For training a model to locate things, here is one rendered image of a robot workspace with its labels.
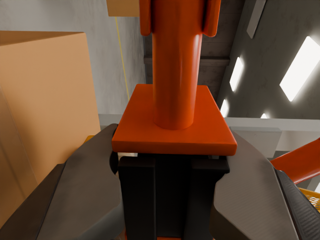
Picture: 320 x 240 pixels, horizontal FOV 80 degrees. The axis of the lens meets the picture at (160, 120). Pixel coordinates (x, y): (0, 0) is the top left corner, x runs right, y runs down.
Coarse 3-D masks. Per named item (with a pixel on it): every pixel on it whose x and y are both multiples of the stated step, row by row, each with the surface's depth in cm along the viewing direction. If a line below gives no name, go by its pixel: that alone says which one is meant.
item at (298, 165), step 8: (312, 144) 14; (288, 152) 15; (296, 152) 14; (304, 152) 14; (312, 152) 13; (272, 160) 15; (280, 160) 14; (288, 160) 14; (296, 160) 14; (304, 160) 13; (312, 160) 13; (280, 168) 14; (288, 168) 14; (296, 168) 14; (304, 168) 13; (312, 168) 13; (296, 176) 14; (304, 176) 13; (312, 176) 13
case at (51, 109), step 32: (0, 32) 25; (32, 32) 26; (64, 32) 27; (0, 64) 14; (32, 64) 18; (64, 64) 23; (0, 96) 14; (32, 96) 18; (64, 96) 23; (0, 128) 14; (32, 128) 18; (64, 128) 24; (96, 128) 35; (0, 160) 15; (32, 160) 18; (64, 160) 24; (0, 192) 15; (0, 224) 15
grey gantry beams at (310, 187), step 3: (315, 177) 257; (318, 177) 252; (312, 180) 262; (315, 180) 257; (318, 180) 252; (312, 183) 262; (315, 183) 257; (318, 183) 252; (309, 186) 267; (312, 186) 261; (315, 186) 257; (318, 186) 253; (309, 189) 267; (312, 189) 261; (315, 189) 256; (318, 189) 256; (312, 201) 267; (315, 201) 267
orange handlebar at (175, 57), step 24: (144, 0) 7; (168, 0) 7; (192, 0) 7; (216, 0) 7; (144, 24) 7; (168, 24) 7; (192, 24) 7; (216, 24) 7; (168, 48) 8; (192, 48) 8; (168, 72) 8; (192, 72) 8; (168, 96) 9; (192, 96) 9; (168, 120) 9; (192, 120) 10
